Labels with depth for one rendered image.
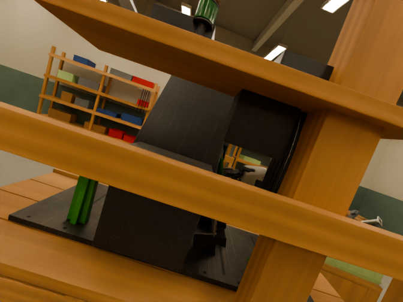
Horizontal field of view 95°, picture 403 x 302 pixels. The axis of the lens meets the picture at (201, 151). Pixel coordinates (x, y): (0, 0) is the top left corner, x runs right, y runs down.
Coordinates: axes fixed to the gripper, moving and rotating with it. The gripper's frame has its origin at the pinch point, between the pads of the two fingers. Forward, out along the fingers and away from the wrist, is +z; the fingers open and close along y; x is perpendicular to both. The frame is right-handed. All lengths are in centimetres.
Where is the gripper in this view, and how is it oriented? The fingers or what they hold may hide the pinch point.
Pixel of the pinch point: (229, 175)
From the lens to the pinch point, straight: 80.0
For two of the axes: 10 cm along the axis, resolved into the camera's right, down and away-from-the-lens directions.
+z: -10.0, -0.6, 0.0
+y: 0.4, -6.3, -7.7
